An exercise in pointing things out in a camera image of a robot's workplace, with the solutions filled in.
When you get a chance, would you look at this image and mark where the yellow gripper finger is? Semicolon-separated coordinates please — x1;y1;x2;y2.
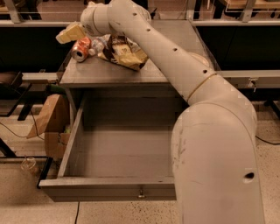
56;22;86;44

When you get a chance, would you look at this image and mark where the red coke can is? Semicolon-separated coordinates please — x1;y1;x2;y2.
71;37;91;62

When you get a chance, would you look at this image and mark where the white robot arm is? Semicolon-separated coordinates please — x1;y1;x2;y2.
56;0;265;224

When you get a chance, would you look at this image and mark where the open grey top drawer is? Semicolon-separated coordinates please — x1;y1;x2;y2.
40;96;186;201

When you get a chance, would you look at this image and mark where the metal drawer knob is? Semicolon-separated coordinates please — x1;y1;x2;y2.
137;189;146;199

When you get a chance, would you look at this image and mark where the clear plastic water bottle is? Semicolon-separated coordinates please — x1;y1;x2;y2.
88;34;110;56

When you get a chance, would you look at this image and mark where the yellow brown chip bag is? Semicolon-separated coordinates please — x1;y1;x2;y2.
98;35;149;71

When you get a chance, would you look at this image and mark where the grey cabinet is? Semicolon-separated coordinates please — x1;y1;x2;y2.
59;20;220;125

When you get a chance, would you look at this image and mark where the brown cardboard box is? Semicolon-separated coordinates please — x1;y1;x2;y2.
27;94;70;158

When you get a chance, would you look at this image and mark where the white bowl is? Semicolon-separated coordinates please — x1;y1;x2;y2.
189;52;210;67

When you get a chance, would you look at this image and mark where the clear plastic cup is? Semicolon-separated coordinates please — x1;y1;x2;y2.
21;157;40;176

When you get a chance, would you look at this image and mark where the black metal frame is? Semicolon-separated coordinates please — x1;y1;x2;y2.
0;72;53;189

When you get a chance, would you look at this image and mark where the black floor cable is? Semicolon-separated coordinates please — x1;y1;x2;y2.
73;200;81;224

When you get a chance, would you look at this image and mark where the black cable right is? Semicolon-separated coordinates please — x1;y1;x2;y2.
255;134;280;146

